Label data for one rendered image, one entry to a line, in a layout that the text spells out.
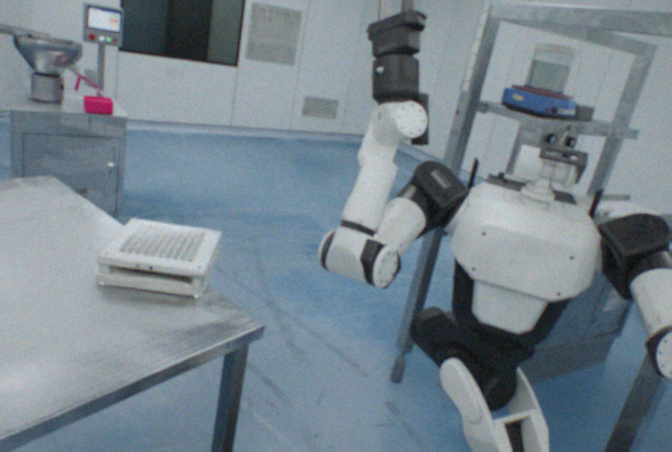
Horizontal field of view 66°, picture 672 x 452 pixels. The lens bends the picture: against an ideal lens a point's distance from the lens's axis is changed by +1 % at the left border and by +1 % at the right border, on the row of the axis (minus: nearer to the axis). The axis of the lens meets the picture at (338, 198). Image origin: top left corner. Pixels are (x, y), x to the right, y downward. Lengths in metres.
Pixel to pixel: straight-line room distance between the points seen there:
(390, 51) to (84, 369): 0.80
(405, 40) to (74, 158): 2.86
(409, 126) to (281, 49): 6.01
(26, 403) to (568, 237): 0.98
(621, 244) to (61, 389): 1.04
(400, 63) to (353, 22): 6.46
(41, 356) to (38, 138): 2.52
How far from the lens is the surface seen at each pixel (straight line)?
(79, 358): 1.11
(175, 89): 6.55
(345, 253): 0.91
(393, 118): 0.92
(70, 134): 3.55
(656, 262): 1.12
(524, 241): 1.06
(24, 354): 1.13
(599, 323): 3.17
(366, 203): 0.90
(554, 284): 1.09
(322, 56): 7.23
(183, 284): 1.28
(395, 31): 1.00
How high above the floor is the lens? 1.52
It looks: 18 degrees down
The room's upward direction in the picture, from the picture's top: 11 degrees clockwise
